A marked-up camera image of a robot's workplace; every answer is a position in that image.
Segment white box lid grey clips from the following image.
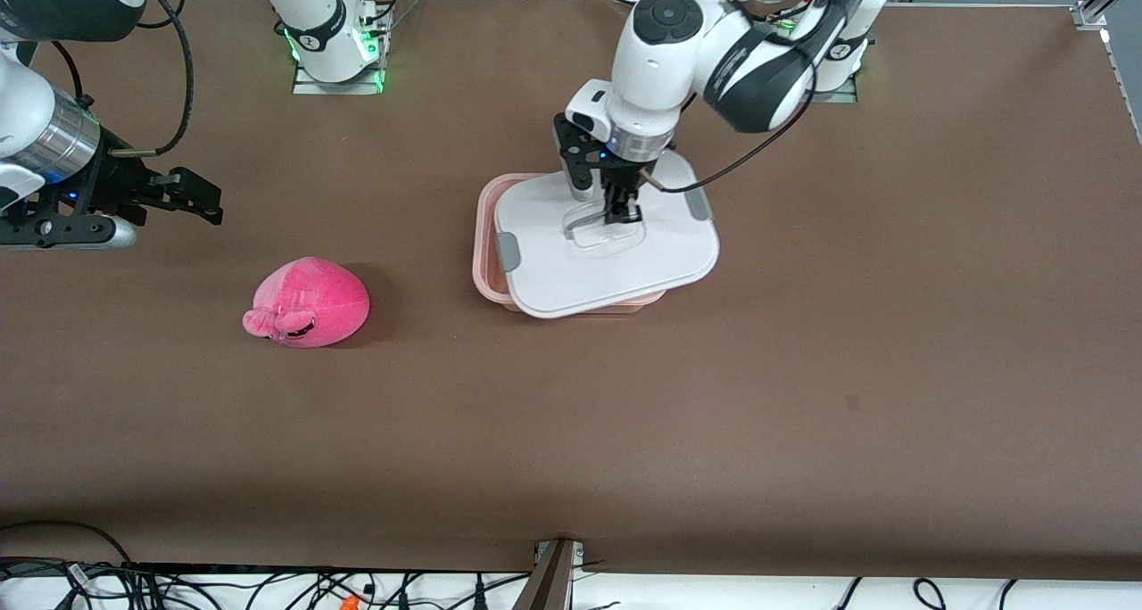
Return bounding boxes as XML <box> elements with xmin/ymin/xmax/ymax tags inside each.
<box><xmin>493</xmin><ymin>151</ymin><xmax>721</xmax><ymax>320</ymax></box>

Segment pink plush toy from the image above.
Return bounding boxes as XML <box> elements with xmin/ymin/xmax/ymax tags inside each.
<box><xmin>242</xmin><ymin>256</ymin><xmax>371</xmax><ymax>350</ymax></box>

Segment pink plastic box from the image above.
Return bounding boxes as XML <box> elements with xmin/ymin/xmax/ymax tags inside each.
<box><xmin>472</xmin><ymin>173</ymin><xmax>668</xmax><ymax>316</ymax></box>

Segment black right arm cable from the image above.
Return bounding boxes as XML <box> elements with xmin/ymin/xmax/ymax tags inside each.
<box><xmin>112</xmin><ymin>0</ymin><xmax>196</xmax><ymax>158</ymax></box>

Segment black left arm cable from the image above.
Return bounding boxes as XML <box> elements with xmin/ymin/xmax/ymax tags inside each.
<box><xmin>644</xmin><ymin>0</ymin><xmax>862</xmax><ymax>194</ymax></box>

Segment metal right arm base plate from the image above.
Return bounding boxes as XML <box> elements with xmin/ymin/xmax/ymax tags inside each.
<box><xmin>293</xmin><ymin>20</ymin><xmax>386</xmax><ymax>95</ymax></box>

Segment black looped cable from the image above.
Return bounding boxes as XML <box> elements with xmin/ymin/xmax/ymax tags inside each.
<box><xmin>0</xmin><ymin>519</ymin><xmax>135</xmax><ymax>568</ymax></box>

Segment aluminium profile post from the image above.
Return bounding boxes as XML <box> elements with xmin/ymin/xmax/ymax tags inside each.
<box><xmin>513</xmin><ymin>539</ymin><xmax>585</xmax><ymax>610</ymax></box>

